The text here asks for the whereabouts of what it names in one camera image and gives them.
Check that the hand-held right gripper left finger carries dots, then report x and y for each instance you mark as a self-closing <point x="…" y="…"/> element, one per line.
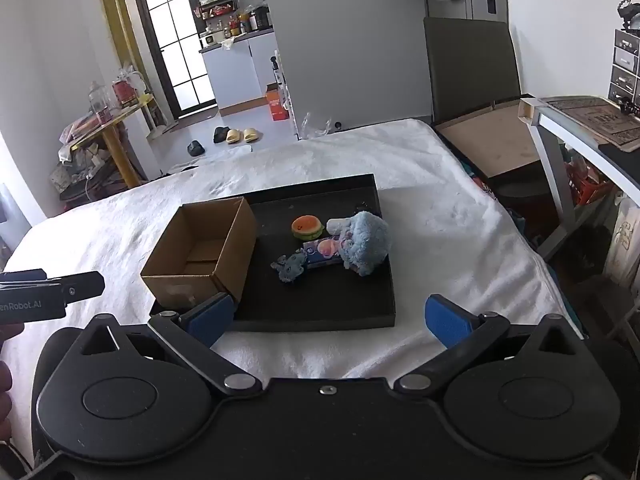
<point x="210" y="317"/>

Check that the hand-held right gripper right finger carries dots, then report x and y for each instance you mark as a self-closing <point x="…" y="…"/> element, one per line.
<point x="445" y="322"/>

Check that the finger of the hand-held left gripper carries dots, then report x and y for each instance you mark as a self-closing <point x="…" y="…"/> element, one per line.
<point x="82" y="286"/>

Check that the brown cardboard box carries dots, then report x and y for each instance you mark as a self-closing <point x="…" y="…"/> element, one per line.
<point x="235" y="250"/>

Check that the small grey-blue plush toy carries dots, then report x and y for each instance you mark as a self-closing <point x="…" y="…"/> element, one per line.
<point x="289" y="270"/>

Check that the light blue fluffy plush toy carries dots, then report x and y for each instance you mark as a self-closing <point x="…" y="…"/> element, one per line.
<point x="367" y="242"/>

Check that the black tray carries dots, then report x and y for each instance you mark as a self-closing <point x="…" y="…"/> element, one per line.
<point x="325" y="300"/>

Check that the purple soft packet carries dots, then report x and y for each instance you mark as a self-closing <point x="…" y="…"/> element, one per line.
<point x="315" y="255"/>

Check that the person's left hand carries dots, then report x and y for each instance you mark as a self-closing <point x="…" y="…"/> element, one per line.
<point x="5" y="395"/>

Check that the clutter pile under table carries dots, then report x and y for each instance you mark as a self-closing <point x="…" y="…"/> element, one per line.
<point x="80" y="170"/>

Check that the burger plush toy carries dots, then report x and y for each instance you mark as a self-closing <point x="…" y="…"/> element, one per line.
<point x="307" y="227"/>

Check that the yellow round table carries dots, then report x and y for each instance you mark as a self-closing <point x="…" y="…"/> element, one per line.
<point x="122" y="155"/>

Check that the white bed blanket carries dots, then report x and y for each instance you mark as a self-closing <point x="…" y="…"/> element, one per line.
<point x="425" y="170"/>

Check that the orange plastic bag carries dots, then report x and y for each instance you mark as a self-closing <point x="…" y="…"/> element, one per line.
<point x="82" y="127"/>

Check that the black slipper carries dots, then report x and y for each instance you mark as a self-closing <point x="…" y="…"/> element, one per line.
<point x="196" y="148"/>
<point x="221" y="135"/>

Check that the clear glass jar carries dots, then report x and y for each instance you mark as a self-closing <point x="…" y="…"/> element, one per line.
<point x="99" y="105"/>

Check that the beige slipper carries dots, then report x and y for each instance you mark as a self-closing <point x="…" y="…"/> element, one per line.
<point x="233" y="136"/>
<point x="251" y="135"/>

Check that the brown flat board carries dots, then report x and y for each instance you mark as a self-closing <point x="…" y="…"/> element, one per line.
<point x="490" y="142"/>

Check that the white printed bag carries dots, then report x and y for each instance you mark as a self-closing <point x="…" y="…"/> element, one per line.
<point x="622" y="240"/>

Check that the red items under desk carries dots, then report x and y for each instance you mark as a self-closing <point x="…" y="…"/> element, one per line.
<point x="587" y="185"/>

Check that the red jar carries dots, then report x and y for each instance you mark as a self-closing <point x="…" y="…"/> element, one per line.
<point x="125" y="92"/>

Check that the clear plastic bag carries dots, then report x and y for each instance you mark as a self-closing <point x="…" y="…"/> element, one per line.
<point x="315" y="125"/>

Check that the orange carton box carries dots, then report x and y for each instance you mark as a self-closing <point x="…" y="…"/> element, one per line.
<point x="277" y="105"/>

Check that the white desk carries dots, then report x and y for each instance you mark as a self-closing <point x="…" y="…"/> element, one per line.
<point x="555" y="125"/>

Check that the narrow white rack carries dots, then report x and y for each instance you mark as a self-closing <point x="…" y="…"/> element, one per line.
<point x="282" y="80"/>

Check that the white kitchen base cabinet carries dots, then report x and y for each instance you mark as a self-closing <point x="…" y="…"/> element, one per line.
<point x="235" y="70"/>

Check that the brown patterned desk mat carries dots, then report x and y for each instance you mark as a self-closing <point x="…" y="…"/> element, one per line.
<point x="600" y="117"/>

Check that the dark grey chair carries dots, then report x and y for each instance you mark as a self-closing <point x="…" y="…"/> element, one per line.
<point x="470" y="65"/>

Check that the dark framed glass door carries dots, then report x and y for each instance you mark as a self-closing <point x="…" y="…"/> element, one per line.
<point x="175" y="35"/>

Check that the black kitchen appliance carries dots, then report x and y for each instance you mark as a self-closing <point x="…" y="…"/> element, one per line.
<point x="262" y="19"/>

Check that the grey drawer organizer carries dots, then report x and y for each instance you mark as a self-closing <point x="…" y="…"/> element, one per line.
<point x="625" y="65"/>

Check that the black ornament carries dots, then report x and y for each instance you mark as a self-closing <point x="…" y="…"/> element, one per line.
<point x="629" y="12"/>

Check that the kitchen wall shelf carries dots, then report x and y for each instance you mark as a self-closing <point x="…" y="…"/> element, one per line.
<point x="217" y="7"/>

